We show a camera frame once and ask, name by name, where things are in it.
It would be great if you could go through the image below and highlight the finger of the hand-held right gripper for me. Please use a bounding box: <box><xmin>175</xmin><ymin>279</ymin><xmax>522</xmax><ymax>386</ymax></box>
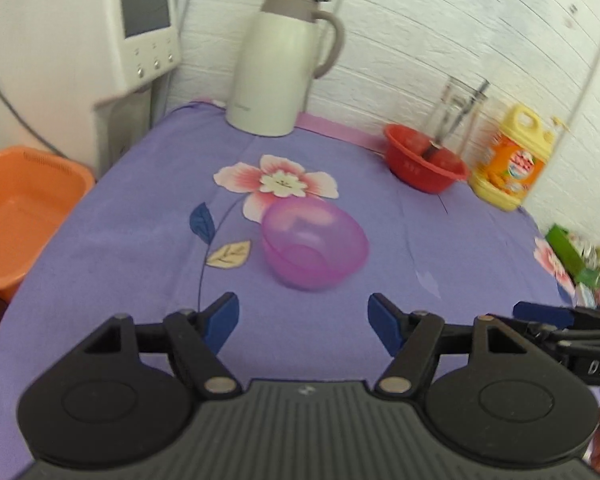
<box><xmin>500</xmin><ymin>301</ymin><xmax>600</xmax><ymax>356</ymax></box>

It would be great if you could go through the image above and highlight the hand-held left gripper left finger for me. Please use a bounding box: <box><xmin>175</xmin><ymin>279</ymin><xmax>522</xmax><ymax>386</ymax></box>
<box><xmin>75</xmin><ymin>291</ymin><xmax>244</xmax><ymax>402</ymax></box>

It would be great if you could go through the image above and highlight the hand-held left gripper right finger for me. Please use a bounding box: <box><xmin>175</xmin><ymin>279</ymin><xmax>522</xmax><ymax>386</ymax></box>
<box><xmin>367</xmin><ymin>293</ymin><xmax>537</xmax><ymax>402</ymax></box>

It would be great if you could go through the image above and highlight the purple plastic bowl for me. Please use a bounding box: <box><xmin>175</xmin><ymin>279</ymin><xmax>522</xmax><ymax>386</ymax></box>
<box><xmin>260</xmin><ymin>197</ymin><xmax>370</xmax><ymax>291</ymax></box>

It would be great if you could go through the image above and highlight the green box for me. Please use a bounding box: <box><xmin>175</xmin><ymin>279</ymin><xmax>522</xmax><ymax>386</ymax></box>
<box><xmin>545</xmin><ymin>225</ymin><xmax>600</xmax><ymax>287</ymax></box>

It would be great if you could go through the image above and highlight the purple floral tablecloth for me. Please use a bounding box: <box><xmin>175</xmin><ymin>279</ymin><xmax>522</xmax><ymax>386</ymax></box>
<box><xmin>0</xmin><ymin>100</ymin><xmax>581</xmax><ymax>480</ymax></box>

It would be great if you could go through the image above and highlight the yellow detergent bottle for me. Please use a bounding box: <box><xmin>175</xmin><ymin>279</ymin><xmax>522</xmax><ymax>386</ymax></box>
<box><xmin>469</xmin><ymin>104</ymin><xmax>566</xmax><ymax>212</ymax></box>

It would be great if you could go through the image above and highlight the red plastic bowl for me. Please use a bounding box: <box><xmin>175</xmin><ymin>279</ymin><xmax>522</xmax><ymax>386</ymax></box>
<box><xmin>383</xmin><ymin>123</ymin><xmax>472</xmax><ymax>194</ymax></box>

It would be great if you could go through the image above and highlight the clear glass with utensils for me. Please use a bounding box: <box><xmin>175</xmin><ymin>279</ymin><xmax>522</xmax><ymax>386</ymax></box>
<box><xmin>427</xmin><ymin>76</ymin><xmax>491</xmax><ymax>161</ymax></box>

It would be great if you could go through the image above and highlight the black stirring stick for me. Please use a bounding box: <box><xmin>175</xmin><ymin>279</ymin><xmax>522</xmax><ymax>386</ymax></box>
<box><xmin>430</xmin><ymin>80</ymin><xmax>490</xmax><ymax>157</ymax></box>

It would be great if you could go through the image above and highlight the orange plastic basin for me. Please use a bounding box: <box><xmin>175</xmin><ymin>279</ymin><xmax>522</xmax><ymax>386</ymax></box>
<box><xmin>0</xmin><ymin>145</ymin><xmax>96</xmax><ymax>303</ymax></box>

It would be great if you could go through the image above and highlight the white thermos jug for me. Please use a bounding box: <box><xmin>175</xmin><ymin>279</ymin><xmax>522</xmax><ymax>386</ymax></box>
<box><xmin>225</xmin><ymin>0</ymin><xmax>346</xmax><ymax>137</ymax></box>

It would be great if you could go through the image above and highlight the white water dispenser with screen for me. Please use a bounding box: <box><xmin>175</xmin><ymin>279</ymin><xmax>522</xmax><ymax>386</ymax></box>
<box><xmin>0</xmin><ymin>0</ymin><xmax>187</xmax><ymax>181</ymax></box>

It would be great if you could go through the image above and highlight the grey appliance cable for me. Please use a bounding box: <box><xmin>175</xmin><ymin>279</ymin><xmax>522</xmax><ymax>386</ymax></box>
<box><xmin>0</xmin><ymin>50</ymin><xmax>76</xmax><ymax>161</ymax></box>

